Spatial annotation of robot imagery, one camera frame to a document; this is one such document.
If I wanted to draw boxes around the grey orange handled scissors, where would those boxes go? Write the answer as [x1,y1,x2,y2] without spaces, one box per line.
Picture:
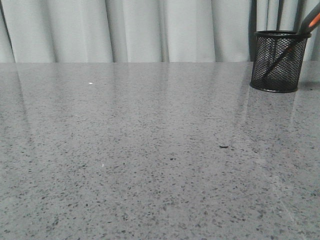
[262,3,320,79]

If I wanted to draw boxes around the black mesh pen bucket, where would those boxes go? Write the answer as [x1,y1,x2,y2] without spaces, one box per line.
[249,30,311,93]

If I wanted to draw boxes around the pale grey curtain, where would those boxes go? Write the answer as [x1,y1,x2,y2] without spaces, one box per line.
[0,0,317,63]

